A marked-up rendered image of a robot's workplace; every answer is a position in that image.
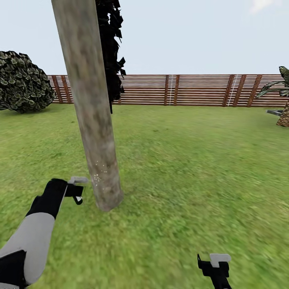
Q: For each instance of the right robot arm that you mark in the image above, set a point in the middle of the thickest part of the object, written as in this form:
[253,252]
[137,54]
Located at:
[217,269]

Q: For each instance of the pesticide atomizer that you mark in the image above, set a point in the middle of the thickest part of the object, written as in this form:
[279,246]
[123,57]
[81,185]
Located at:
[78,200]

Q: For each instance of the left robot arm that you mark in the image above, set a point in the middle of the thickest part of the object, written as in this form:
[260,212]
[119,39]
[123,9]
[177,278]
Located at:
[23,258]

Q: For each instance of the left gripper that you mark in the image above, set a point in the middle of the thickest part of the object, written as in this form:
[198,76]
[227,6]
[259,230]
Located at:
[75,191]

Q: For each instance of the bush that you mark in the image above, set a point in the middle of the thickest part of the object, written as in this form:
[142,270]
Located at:
[284,92]
[23,86]

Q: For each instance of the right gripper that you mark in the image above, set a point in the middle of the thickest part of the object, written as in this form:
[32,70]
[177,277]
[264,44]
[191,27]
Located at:
[209,270]

